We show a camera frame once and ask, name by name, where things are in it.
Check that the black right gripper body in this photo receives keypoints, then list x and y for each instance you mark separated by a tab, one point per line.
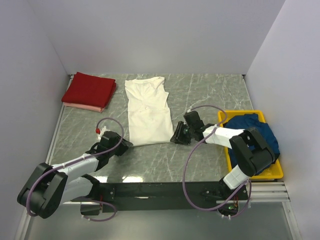
184	133

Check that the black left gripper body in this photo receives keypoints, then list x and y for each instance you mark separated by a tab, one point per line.
120	150

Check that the white t shirt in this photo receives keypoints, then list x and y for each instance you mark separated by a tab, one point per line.
149	116

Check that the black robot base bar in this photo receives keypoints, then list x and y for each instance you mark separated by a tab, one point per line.
152	196

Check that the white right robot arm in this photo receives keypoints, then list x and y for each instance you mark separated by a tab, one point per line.
252	152

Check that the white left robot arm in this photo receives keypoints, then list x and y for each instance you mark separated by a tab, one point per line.
49	186

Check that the pink folded t shirt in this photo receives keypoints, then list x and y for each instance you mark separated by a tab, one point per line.
84	107

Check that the blue t shirt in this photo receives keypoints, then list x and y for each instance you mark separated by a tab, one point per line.
252	120

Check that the red folded t shirt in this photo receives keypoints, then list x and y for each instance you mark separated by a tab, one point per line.
90	90

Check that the yellow plastic bin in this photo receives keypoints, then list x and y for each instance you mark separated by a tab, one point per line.
275	170

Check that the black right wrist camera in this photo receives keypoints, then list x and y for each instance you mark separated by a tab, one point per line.
192	120

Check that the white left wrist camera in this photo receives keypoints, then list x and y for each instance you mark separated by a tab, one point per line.
101	132

